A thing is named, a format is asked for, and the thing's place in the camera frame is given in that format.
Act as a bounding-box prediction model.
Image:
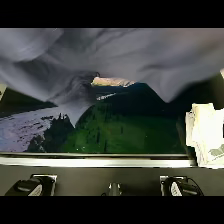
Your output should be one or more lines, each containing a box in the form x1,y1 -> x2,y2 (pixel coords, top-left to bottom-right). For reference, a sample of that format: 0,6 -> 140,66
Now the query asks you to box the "grey T-shirt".
0,27 -> 224,127

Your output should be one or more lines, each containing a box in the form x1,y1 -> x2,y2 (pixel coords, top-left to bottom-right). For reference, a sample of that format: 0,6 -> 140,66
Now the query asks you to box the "white T-shirt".
185,102 -> 224,169

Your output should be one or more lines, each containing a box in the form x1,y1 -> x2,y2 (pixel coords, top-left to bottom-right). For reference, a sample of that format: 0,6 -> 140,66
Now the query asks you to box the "silver frame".
0,152 -> 198,197

